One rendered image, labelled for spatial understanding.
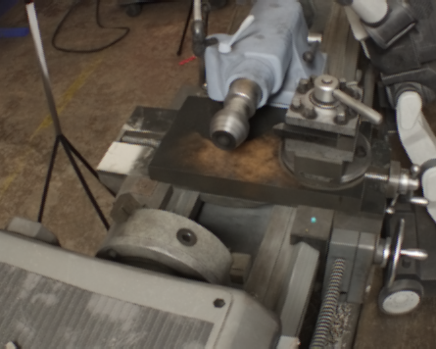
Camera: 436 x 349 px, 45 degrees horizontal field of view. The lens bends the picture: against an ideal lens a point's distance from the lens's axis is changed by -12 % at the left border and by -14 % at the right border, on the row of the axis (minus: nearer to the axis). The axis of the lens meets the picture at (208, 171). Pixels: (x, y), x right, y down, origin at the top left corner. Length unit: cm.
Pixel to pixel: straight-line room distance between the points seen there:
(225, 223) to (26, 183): 163
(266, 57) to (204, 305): 89
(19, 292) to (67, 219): 202
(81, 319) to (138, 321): 8
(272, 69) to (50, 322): 98
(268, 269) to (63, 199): 168
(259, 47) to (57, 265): 91
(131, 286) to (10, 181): 242
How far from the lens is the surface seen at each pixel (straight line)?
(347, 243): 150
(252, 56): 151
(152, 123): 177
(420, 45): 170
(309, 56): 159
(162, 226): 99
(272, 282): 138
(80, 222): 277
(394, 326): 232
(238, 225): 165
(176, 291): 75
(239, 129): 133
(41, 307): 77
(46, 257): 83
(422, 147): 199
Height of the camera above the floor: 194
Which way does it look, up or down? 42 degrees down
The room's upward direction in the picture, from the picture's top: 6 degrees counter-clockwise
